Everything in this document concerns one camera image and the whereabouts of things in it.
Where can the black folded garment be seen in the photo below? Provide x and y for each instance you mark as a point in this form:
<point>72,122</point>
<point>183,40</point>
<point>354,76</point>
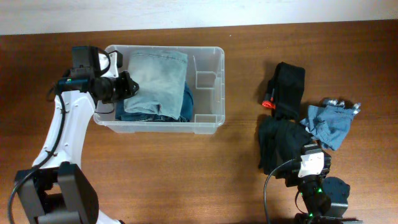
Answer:
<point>280,139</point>

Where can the light grey-blue jeans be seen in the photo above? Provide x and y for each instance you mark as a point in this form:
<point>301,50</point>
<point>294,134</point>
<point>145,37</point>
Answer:
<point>161,76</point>

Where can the clear plastic storage bin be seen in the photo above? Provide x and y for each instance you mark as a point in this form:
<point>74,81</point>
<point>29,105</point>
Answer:
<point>205,78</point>

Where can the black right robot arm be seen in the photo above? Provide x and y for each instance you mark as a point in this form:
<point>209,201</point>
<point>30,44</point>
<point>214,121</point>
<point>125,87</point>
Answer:
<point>325,198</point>

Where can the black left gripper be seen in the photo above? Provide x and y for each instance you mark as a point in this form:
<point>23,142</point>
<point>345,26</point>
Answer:
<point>126,88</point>

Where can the black garment with red cuff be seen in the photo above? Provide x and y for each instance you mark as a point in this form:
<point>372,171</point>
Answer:
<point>285,90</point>

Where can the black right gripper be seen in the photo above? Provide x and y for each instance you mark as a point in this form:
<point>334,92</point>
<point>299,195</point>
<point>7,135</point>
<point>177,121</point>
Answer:
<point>291,171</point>

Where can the light blue denim shirt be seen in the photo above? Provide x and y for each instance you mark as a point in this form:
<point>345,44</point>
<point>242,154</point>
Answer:
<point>331,122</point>

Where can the dark blue jeans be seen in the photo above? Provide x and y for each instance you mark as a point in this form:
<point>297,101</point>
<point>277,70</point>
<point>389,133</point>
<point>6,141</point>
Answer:
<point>186,112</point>

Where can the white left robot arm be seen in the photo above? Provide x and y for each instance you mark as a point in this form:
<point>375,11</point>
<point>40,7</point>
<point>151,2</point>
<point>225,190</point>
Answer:
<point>54,189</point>

